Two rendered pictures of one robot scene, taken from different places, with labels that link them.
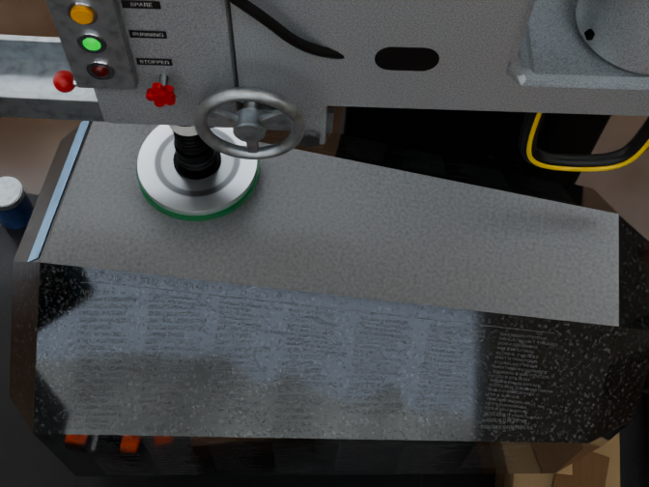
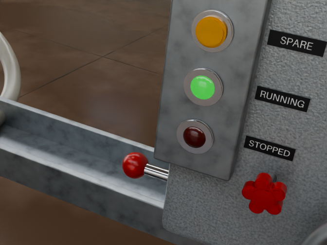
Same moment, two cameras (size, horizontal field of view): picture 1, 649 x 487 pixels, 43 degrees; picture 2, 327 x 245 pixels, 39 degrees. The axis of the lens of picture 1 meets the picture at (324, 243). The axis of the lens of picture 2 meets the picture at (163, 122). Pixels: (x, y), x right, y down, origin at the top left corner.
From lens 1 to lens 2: 0.74 m
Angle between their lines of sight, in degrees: 35
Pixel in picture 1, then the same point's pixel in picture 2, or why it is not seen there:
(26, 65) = (99, 162)
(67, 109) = (121, 207)
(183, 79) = (297, 189)
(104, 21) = (236, 52)
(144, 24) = (283, 80)
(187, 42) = not seen: outside the picture
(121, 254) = not seen: outside the picture
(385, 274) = not seen: outside the picture
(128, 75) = (228, 155)
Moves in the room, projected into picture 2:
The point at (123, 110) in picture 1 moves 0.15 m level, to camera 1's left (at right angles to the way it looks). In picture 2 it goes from (191, 215) to (72, 172)
